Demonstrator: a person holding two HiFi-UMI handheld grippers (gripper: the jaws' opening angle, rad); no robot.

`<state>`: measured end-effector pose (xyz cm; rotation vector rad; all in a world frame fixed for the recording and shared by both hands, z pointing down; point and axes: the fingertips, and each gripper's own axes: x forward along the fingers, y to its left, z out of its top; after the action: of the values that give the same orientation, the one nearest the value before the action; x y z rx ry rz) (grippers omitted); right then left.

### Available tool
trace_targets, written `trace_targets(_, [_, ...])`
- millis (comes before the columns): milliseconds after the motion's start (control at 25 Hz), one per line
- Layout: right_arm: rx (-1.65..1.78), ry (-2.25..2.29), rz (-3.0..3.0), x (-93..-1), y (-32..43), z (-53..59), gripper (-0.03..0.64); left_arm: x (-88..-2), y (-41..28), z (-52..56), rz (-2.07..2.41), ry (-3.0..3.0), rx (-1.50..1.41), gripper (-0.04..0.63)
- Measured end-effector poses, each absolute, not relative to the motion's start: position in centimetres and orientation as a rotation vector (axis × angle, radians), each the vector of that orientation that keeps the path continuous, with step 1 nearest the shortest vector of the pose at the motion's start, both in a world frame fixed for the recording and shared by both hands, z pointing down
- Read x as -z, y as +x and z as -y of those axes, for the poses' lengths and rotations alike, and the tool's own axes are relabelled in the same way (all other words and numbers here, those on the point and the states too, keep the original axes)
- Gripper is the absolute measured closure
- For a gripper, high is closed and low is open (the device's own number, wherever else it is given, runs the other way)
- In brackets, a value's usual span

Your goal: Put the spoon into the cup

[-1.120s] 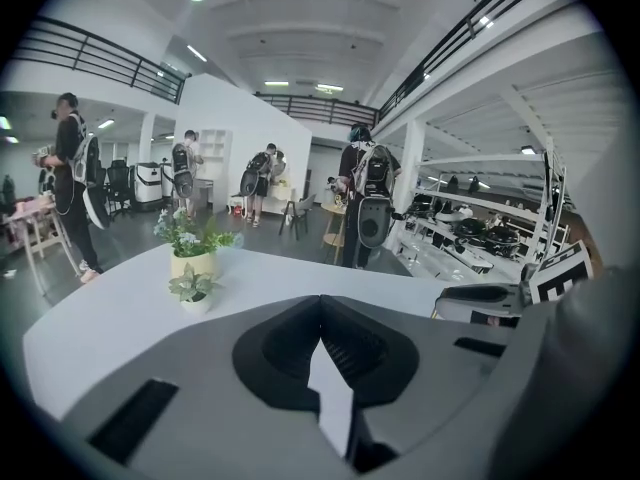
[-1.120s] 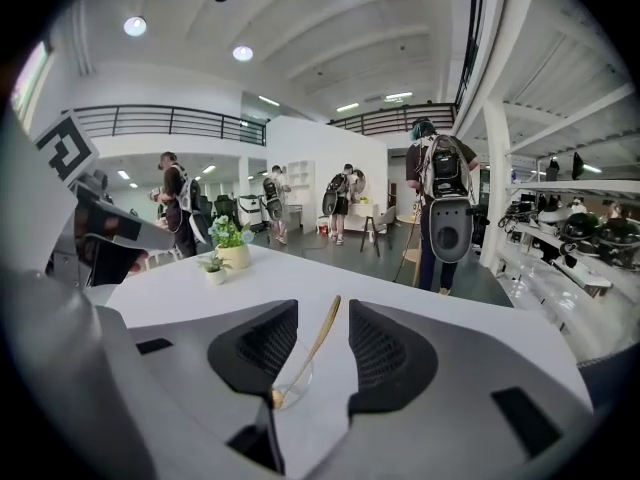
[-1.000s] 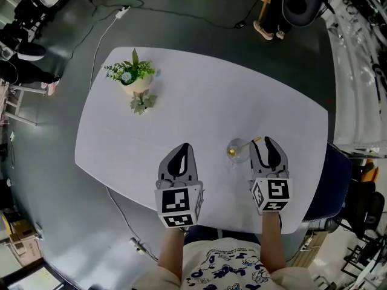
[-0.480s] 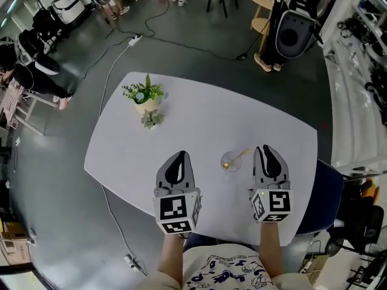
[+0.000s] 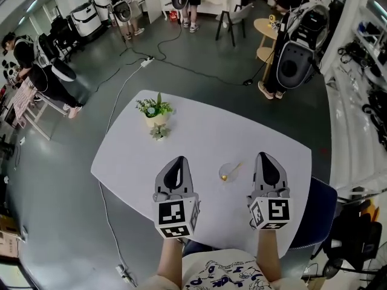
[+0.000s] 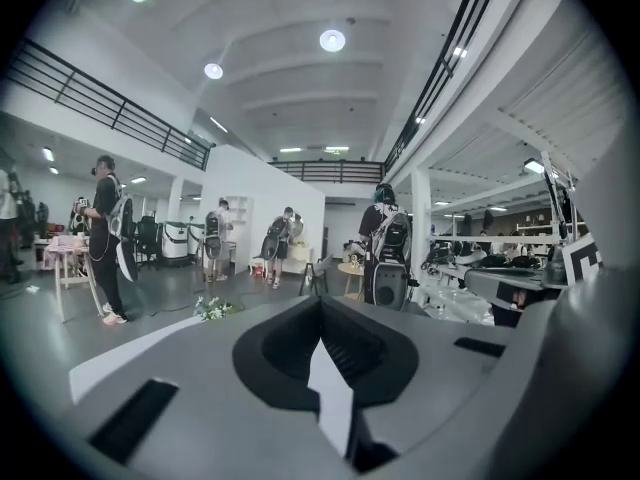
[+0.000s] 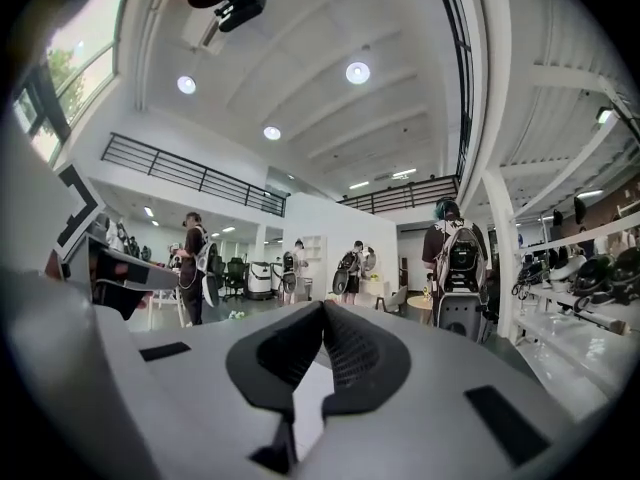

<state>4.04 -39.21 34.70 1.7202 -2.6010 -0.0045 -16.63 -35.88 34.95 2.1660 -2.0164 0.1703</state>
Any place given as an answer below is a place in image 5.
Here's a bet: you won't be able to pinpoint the gold spoon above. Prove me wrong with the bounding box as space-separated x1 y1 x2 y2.
221 161 244 181

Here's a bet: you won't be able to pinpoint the blue chair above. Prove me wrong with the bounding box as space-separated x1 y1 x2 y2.
286 176 339 251

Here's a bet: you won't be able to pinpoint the grey and black backpack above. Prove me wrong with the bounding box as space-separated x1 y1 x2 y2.
276 3 330 88

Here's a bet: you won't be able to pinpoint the white cable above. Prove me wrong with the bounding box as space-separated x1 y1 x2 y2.
97 64 143 268

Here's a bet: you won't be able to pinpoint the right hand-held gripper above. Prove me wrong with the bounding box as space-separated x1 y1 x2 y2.
246 152 292 231

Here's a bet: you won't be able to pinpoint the black office chair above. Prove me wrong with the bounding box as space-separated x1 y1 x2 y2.
310 187 384 273

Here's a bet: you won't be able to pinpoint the person's printed white shirt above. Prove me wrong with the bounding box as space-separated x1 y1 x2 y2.
136 248 308 290

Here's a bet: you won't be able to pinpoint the grey chair with black legs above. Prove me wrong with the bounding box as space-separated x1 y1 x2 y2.
215 2 255 48

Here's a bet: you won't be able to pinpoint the black cable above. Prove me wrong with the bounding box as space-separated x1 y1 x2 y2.
89 19 246 94

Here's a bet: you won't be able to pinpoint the round wooden side table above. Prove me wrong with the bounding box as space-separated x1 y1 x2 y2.
253 18 287 82

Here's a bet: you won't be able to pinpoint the person's blue trousers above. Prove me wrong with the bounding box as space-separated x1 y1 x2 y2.
182 239 221 257

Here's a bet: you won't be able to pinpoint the white and black machine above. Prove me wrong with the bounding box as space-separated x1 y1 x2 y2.
65 0 113 39

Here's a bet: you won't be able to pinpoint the person's left forearm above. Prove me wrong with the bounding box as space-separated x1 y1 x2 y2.
155 236 186 283

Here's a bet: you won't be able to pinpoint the white storage shelf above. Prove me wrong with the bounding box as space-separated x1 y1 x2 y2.
320 0 387 150

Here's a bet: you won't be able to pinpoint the person's right forearm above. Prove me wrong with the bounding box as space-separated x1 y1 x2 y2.
255 228 284 283

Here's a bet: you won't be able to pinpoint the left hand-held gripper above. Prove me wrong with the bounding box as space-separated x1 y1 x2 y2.
152 156 201 240

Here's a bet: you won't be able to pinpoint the green plant in cream pot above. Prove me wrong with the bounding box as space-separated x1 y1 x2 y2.
135 92 177 129

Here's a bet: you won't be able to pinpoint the white table with patterned cloth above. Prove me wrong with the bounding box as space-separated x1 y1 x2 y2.
10 76 62 142

